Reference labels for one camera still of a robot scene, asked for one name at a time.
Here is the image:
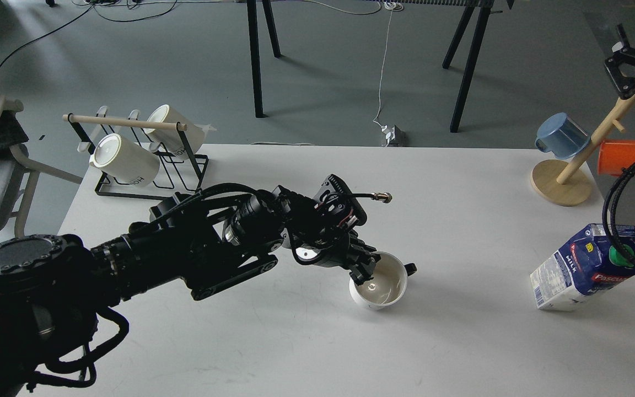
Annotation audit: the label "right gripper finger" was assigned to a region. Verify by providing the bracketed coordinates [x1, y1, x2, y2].
[604, 24, 635, 100]

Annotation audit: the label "orange cup on tree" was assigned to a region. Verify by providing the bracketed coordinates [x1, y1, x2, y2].
[597, 139, 635, 178]

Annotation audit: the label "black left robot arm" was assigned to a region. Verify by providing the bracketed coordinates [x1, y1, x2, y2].
[0, 174, 381, 396]

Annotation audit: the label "white mug front on rack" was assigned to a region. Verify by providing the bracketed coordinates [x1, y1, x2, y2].
[89, 133, 160, 187]

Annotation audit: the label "black table legs right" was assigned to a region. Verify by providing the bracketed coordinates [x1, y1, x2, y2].
[442, 1, 494, 133]

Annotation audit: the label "black table legs left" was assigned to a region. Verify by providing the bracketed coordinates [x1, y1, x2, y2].
[245, 1, 282, 119]

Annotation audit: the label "blue white milk carton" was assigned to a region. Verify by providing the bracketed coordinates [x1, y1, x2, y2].
[530, 223, 635, 312]

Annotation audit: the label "blue cup on tree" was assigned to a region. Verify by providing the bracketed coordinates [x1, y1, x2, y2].
[534, 111, 591, 160]

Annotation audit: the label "white mug rear on rack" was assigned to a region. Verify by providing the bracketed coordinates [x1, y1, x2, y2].
[144, 105, 206, 160]

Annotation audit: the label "white mug on rack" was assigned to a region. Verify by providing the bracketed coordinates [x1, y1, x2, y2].
[89, 133, 160, 187]
[144, 105, 206, 160]

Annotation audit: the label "white cable on floor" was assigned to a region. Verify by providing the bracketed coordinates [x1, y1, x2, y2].
[295, 0, 405, 130]

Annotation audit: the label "black table legs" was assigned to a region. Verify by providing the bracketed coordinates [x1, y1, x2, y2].
[245, 1, 282, 119]
[442, 1, 494, 133]

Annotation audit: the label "wooden mug tree stand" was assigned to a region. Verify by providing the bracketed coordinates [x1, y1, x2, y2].
[530, 93, 635, 206]

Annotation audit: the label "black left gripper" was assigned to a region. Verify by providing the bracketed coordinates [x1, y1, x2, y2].
[282, 174, 381, 286]

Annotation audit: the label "black wire mug rack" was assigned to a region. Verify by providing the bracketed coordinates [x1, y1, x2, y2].
[63, 106, 213, 200]

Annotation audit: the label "grey power adapter on floor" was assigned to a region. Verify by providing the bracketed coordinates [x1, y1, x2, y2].
[381, 125, 407, 147]

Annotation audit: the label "white smiley mug black handle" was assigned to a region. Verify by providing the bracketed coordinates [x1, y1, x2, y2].
[348, 251, 418, 311]

